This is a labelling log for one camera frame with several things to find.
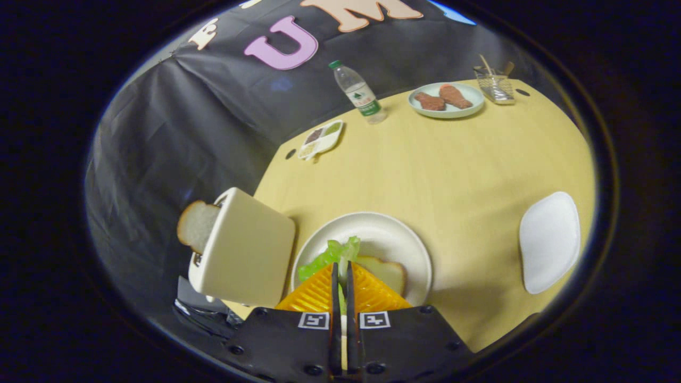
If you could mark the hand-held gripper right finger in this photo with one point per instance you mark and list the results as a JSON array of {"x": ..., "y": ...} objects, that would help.
[{"x": 409, "y": 340}]

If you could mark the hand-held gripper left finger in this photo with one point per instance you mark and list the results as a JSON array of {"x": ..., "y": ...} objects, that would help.
[{"x": 282, "y": 340}]

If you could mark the green lettuce leaf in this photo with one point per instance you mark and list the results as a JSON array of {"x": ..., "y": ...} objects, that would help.
[{"x": 330, "y": 255}]

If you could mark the brown crust bread slice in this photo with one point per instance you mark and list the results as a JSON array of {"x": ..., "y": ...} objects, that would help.
[{"x": 197, "y": 226}]

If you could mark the bread slice with pale crumb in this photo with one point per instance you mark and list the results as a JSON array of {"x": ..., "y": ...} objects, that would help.
[{"x": 388, "y": 272}]

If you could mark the dark grey chair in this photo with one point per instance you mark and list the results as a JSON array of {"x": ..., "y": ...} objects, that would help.
[{"x": 199, "y": 311}]

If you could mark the white toaster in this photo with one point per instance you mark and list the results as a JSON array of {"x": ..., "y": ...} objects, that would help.
[{"x": 250, "y": 250}]

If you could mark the cream round plate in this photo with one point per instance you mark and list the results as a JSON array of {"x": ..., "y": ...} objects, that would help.
[{"x": 388, "y": 234}]

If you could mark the white rounded square plate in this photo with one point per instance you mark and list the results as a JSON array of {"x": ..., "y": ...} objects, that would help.
[{"x": 550, "y": 239}]

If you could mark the white divided seasoning dish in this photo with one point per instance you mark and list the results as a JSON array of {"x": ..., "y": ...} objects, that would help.
[{"x": 322, "y": 139}]

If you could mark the brown meat piece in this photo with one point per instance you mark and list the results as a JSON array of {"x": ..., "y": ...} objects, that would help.
[
  {"x": 430, "y": 101},
  {"x": 455, "y": 96}
]

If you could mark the black backdrop cloth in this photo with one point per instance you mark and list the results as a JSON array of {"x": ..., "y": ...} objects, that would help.
[{"x": 159, "y": 133}]

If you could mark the clear plastic water bottle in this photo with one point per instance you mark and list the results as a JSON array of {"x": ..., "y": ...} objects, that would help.
[{"x": 359, "y": 93}]

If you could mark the pale blue round plate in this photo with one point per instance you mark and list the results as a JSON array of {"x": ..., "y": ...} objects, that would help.
[{"x": 473, "y": 96}]

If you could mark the clear glass cup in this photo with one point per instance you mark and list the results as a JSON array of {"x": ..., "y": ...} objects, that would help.
[{"x": 495, "y": 88}]

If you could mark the thin wooden stick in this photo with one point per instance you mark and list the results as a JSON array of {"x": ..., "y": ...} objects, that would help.
[{"x": 485, "y": 64}]

